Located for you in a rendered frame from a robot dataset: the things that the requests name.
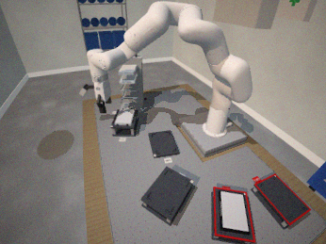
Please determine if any white microplate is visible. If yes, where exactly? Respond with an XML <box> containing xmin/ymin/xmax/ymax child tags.
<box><xmin>219</xmin><ymin>190</ymin><xmax>250</xmax><ymax>235</ymax></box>
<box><xmin>115</xmin><ymin>109</ymin><xmax>135</xmax><ymax>125</ymax></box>
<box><xmin>120</xmin><ymin>73</ymin><xmax>138</xmax><ymax>84</ymax></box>
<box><xmin>118</xmin><ymin>65</ymin><xmax>137</xmax><ymax>75</ymax></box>

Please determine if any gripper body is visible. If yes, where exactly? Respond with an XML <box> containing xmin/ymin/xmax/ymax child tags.
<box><xmin>92</xmin><ymin>79</ymin><xmax>111</xmax><ymax>102</ymax></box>

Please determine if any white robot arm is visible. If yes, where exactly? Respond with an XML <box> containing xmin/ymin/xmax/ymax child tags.
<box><xmin>87</xmin><ymin>1</ymin><xmax>253</xmax><ymax>138</ymax></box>

